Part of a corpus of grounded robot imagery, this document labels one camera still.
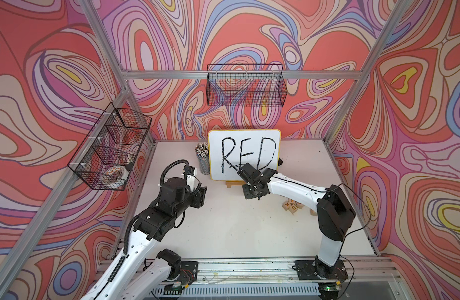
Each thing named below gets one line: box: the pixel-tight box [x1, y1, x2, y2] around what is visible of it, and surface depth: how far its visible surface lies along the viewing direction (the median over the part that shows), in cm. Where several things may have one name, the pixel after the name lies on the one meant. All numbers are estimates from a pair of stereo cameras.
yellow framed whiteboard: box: [208, 129, 282, 182], surface depth 90 cm
